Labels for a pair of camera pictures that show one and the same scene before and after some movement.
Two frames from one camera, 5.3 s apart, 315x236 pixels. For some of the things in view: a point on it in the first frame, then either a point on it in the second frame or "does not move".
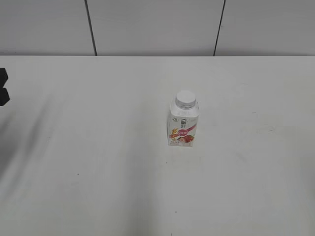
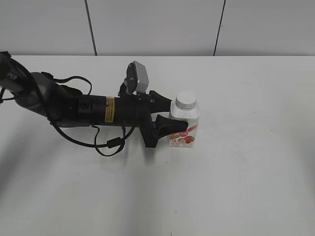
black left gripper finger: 4,96 to 130,110
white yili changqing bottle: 183,119 does not move
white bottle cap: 185,100 does not move
